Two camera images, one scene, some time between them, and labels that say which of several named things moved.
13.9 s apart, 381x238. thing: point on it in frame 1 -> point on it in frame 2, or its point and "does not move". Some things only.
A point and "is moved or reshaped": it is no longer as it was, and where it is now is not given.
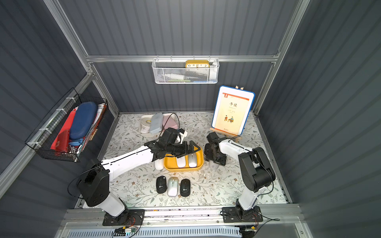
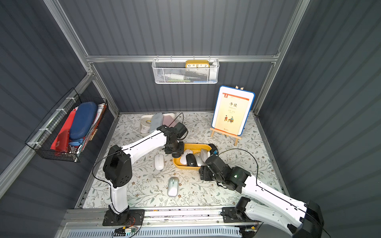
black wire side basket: [65, 134] does not move
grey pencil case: [156, 124] does not move
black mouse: [185, 187] -> [191, 160]
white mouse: [192, 159] is moved or reshaped
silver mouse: [172, 187] does not move
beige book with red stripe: [231, 113] does not move
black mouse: [161, 184] is moved or reshaped
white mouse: [159, 164] does not move
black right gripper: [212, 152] -> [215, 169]
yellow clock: [197, 64] does not move
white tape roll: [145, 123] does not move
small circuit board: [122, 231] does not move
